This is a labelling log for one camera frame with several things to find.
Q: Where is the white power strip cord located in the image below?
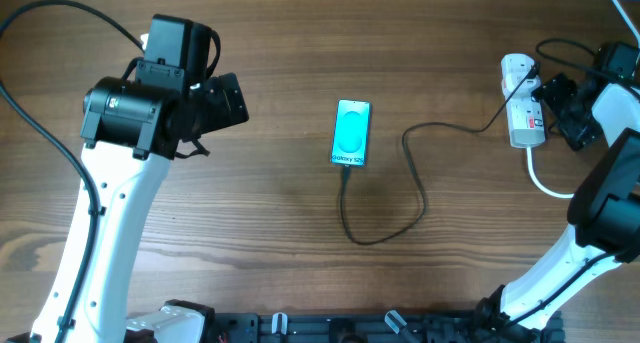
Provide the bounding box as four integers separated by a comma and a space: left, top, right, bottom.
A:
524, 0, 640, 200

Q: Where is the white power strip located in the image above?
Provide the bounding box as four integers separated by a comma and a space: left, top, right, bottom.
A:
501, 53, 545, 149

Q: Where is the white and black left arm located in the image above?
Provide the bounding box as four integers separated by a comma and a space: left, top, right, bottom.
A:
19, 14, 249, 342

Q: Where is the white USB charger plug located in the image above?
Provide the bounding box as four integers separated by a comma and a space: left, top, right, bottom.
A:
501, 72, 541, 98

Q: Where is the black left camera cable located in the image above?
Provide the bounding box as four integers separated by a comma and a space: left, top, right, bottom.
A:
0, 0, 151, 343

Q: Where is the teal screen smartphone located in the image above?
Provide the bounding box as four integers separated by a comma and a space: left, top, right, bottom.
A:
330, 99, 371, 167

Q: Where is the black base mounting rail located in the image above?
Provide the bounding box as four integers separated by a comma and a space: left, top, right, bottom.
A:
124, 310, 566, 343

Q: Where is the black charging cable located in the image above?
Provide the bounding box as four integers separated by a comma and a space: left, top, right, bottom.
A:
339, 60, 542, 247

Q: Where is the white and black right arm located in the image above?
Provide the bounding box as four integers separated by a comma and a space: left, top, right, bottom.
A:
469, 42, 639, 342

